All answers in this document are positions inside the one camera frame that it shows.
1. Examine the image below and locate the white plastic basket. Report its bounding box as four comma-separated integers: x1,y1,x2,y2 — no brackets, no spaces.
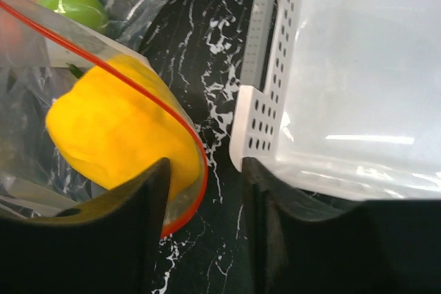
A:
229,0,440,200

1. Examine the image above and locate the green lime fruit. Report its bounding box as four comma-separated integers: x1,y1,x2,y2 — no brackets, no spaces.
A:
37,0,109,34

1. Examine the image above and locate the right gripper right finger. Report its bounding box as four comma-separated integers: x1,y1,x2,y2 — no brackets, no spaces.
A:
242,158,440,293

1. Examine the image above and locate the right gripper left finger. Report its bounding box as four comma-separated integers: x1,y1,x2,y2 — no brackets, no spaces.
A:
1,158,171,293

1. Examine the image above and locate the yellow banana bunch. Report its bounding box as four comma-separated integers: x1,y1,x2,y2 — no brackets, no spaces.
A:
45,66,201,200

